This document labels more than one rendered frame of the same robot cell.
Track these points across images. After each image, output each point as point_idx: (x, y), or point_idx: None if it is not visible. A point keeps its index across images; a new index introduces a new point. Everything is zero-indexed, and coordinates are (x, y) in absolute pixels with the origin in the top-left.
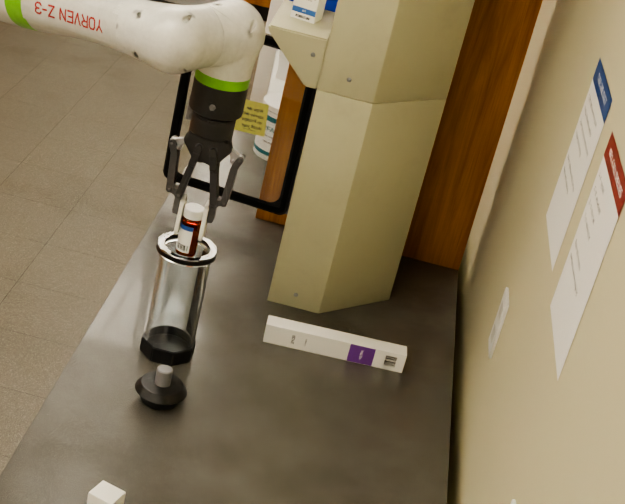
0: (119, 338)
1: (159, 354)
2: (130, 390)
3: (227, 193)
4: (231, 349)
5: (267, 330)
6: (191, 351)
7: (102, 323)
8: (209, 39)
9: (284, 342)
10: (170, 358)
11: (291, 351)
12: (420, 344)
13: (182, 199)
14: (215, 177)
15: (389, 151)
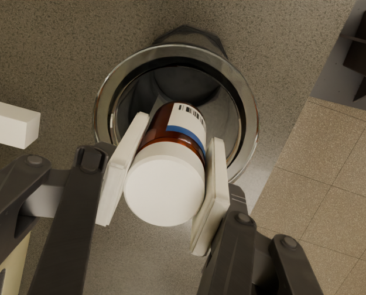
0: (257, 92)
1: (206, 31)
2: None
3: None
4: (88, 85)
5: (28, 117)
6: (153, 41)
7: (277, 129)
8: None
9: (6, 106)
10: (188, 25)
11: None
12: None
13: (222, 203)
14: (44, 270)
15: None
